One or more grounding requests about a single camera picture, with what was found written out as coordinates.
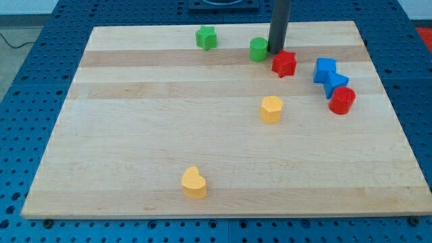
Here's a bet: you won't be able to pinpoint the blue cube block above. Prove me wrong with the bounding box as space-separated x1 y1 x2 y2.
313 57 337 84

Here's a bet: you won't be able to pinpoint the green cylinder block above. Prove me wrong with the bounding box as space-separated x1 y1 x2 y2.
249 37 268 62

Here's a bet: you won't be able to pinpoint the red star block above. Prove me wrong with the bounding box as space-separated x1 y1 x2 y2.
271 50 297 78

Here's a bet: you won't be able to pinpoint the yellow hexagon block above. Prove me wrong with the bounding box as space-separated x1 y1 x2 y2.
259 96 284 124

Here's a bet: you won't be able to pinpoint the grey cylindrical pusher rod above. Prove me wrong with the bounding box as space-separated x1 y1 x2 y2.
267 0 293 55

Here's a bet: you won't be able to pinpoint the green star block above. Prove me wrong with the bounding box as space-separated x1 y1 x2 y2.
195 25 217 51

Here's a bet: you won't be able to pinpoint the black cable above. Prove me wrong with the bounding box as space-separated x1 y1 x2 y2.
0 32 36 49

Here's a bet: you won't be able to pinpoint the red cylinder block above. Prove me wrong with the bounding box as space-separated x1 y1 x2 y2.
329 86 356 115

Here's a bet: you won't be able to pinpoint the yellow heart block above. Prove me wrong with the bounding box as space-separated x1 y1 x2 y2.
182 166 207 199

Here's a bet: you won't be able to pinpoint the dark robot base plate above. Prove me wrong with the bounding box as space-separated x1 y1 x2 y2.
187 0 260 12

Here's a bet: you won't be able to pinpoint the wooden board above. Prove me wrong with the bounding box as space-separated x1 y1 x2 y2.
22 21 431 219

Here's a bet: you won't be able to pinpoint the blue triangular block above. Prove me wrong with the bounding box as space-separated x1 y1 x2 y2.
323 72 349 99

